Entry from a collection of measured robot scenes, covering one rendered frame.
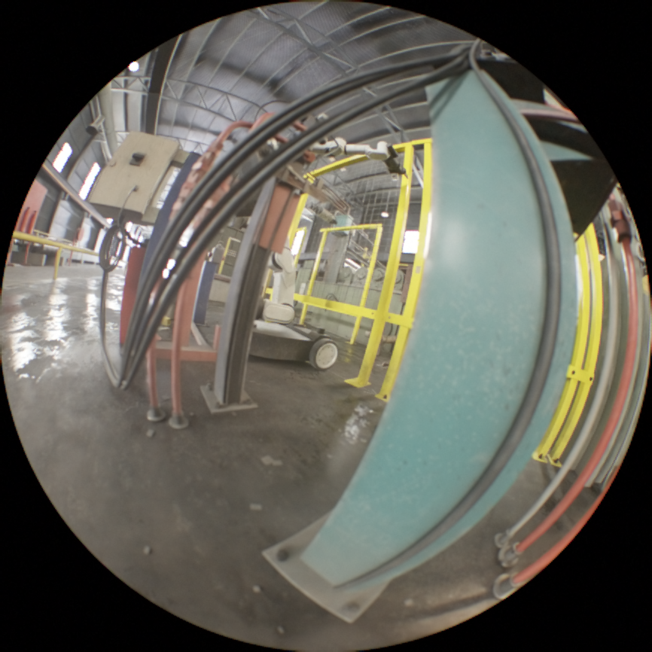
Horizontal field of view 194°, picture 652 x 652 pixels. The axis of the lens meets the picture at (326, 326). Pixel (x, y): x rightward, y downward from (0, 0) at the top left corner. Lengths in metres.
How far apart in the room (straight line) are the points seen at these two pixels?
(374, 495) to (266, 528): 0.27
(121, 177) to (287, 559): 1.22
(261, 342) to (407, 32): 11.18
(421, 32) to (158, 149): 10.50
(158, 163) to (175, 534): 1.13
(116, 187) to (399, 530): 1.15
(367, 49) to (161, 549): 11.52
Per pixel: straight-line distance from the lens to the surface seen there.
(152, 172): 1.02
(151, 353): 0.51
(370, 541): 0.21
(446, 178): 0.16
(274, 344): 1.05
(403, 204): 1.32
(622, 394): 0.47
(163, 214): 0.98
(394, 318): 1.04
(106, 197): 1.03
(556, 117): 0.35
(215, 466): 0.47
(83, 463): 0.53
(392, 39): 10.99
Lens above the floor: 0.37
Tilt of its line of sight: 5 degrees down
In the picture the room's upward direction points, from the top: 14 degrees clockwise
